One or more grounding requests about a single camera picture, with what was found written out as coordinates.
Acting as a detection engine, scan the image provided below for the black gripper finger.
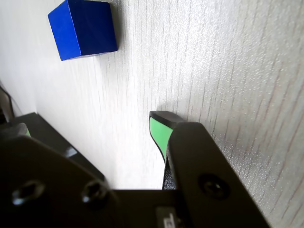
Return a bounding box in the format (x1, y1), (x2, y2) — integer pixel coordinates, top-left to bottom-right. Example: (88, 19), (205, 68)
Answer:
(149, 110), (273, 228)
(0, 113), (119, 228)

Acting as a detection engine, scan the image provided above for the blue wooden cube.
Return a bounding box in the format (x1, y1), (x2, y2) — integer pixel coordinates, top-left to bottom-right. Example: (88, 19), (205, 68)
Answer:
(47, 0), (119, 61)

